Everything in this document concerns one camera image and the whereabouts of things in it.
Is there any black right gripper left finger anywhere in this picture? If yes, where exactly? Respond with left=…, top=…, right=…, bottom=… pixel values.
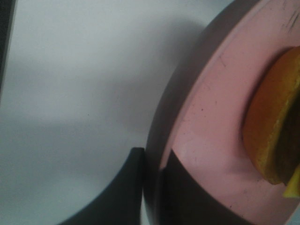
left=62, top=148, right=145, bottom=225

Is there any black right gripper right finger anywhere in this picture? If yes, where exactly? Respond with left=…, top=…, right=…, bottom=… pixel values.
left=159, top=151, right=250, bottom=225

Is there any pink round plate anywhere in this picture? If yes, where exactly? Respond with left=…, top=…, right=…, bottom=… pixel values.
left=144, top=0, right=300, bottom=225

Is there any toy burger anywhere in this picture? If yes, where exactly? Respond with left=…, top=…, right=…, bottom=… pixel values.
left=242, top=46, right=300, bottom=198

